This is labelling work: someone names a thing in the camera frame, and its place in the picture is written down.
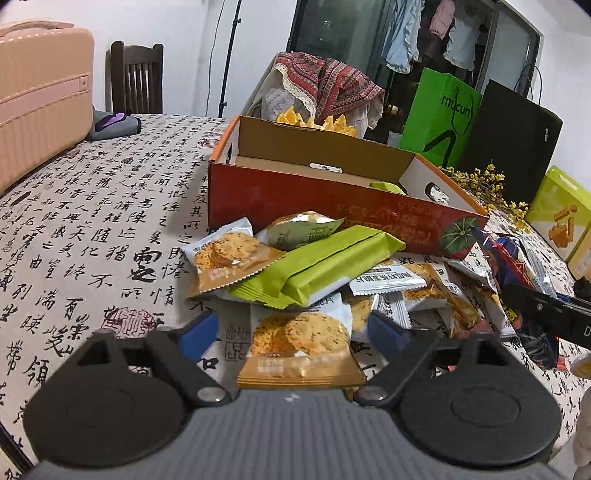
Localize green snack bar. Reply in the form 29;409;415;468
228;225;406;310

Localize blue red snack packet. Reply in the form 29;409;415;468
472;227;557;298

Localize light green snack box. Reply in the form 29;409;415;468
526;166;591;280

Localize white brown snack packet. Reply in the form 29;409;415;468
349;260;427;296

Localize calligraphy print tablecloth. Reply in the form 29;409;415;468
0;113;591;480

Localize yellow dried flower branch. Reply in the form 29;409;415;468
440;163;531;233

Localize oat cracker packet near gripper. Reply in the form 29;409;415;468
238;293;366;389

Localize oat cracker packet left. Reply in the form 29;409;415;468
182;217;284;299

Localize black paper bag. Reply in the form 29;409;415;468
459;80;563;203

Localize green white snack packet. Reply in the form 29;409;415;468
256;211;343;251

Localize green mucun paper bag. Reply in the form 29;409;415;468
400;68;483;168

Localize red cardboard pumpkin box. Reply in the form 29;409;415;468
207;116;489;259

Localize grey purple folded cloth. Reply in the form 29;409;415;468
86;109;142;141

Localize hanging white garment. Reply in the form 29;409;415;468
444;5;484;71

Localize black light stand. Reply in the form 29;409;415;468
217;0;242;118

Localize hanging light blue clothes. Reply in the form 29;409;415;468
382;0;425;74

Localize dark wooden chair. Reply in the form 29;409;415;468
109;40;164;114

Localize orange paper flowers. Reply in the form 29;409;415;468
274;106;359;139

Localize hanging pink garment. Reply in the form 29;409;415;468
429;0;456;39

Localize red patterned cloth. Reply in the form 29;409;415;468
273;52;385;135

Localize pink hard-shell suitcase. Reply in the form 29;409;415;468
0;20;94;190

